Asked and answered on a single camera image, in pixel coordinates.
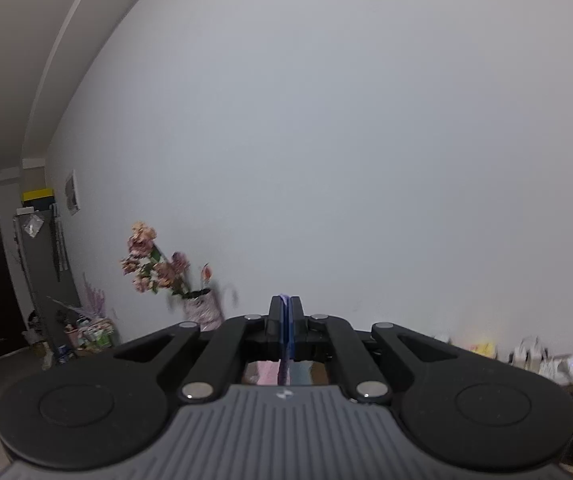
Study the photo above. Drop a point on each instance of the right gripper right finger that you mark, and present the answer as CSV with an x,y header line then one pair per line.
x,y
375,366

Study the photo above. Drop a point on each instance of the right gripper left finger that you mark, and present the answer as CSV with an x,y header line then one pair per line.
x,y
197,367

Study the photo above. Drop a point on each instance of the pink blue mesh garment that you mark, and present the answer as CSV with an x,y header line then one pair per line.
x,y
270,373

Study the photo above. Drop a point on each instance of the patterned flower vase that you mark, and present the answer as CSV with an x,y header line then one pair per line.
x,y
202,307

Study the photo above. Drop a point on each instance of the pink artificial flowers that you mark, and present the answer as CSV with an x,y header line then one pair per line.
x,y
152,270

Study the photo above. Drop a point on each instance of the white power strip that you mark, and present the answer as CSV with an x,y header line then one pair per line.
x,y
531,354

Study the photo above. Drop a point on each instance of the grey cabinet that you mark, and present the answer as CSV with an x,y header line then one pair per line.
x,y
48,276

